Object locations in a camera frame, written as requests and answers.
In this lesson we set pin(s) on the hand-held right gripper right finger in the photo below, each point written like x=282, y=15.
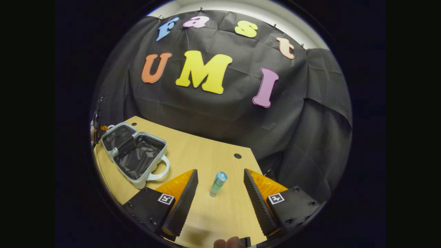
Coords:
x=260, y=206

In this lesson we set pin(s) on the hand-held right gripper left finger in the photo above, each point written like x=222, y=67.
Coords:
x=182, y=210

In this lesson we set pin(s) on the teal bottle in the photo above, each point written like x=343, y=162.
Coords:
x=217, y=184

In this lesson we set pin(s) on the light blue small suitcase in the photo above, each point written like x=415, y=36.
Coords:
x=137, y=155

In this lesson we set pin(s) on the black backdrop cloth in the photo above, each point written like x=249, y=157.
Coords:
x=220, y=117

